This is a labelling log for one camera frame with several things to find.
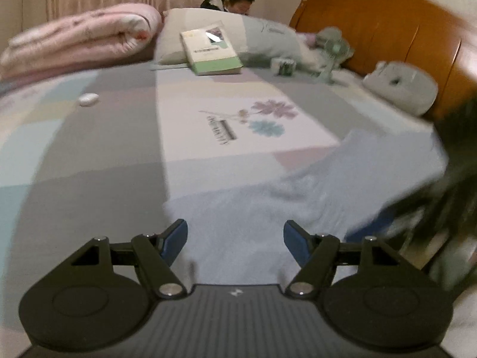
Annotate green and white book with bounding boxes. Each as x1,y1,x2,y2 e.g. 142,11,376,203
180,20,244,76

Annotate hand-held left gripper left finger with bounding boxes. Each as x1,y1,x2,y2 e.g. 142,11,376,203
71,219,189,299

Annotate bed with patchwork sheet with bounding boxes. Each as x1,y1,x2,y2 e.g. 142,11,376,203
0,63,448,306

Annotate green handheld fan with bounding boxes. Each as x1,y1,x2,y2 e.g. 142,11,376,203
317,26,353,84

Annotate wooden headboard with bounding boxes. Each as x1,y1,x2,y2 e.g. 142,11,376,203
289,0,477,120

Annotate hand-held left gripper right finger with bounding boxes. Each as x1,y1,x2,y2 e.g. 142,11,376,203
283,220,405,299

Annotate grey plush cushion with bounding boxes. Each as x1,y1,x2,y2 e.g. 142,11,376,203
363,61,438,116

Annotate large striped pillow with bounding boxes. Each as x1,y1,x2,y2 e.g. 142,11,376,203
154,7,310,68

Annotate small pillow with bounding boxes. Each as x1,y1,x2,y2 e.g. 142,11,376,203
294,32,325,71

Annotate light blue sweatpants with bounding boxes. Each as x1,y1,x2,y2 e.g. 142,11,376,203
164,129,451,288

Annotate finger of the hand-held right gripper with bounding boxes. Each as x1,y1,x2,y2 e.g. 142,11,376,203
345,190,429,244

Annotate pink folded quilt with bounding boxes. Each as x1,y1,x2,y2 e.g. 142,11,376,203
0,3,165,83

